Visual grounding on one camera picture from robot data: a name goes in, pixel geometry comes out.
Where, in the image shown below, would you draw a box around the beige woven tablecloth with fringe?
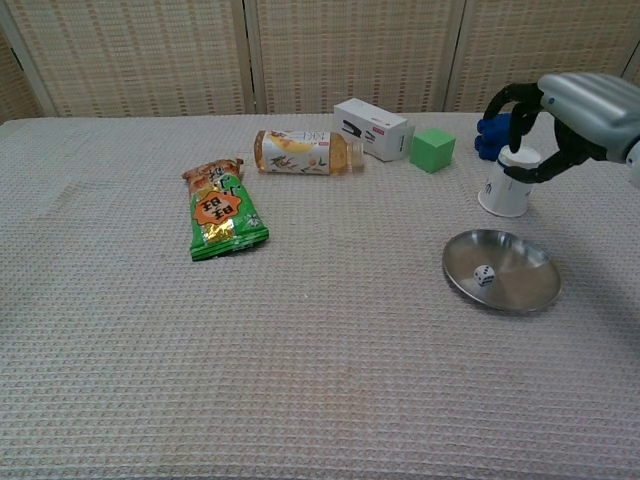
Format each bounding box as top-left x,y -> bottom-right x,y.
0,112 -> 640,480

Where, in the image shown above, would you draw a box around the white stapler box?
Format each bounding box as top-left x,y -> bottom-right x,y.
333,97 -> 416,163

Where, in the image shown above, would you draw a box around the white paper cup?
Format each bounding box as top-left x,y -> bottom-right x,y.
477,146 -> 543,219

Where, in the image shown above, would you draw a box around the shallow silver metal plate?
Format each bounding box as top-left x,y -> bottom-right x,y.
441,228 -> 563,315

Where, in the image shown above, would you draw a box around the tea bottle with yellow label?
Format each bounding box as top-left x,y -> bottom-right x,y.
253,129 -> 366,177

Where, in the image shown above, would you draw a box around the woven bamboo screen panel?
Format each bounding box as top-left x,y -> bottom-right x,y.
244,0 -> 467,116
0,29 -> 47,124
444,0 -> 640,114
0,0 -> 255,119

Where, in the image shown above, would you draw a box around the green cube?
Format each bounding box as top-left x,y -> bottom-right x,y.
409,127 -> 457,175

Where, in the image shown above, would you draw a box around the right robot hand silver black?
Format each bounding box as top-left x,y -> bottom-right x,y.
482,73 -> 640,187

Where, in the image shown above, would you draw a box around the blue building block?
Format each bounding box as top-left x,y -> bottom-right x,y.
472,112 -> 516,162

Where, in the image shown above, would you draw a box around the green orange snack packet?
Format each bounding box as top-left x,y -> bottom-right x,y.
181,158 -> 271,263

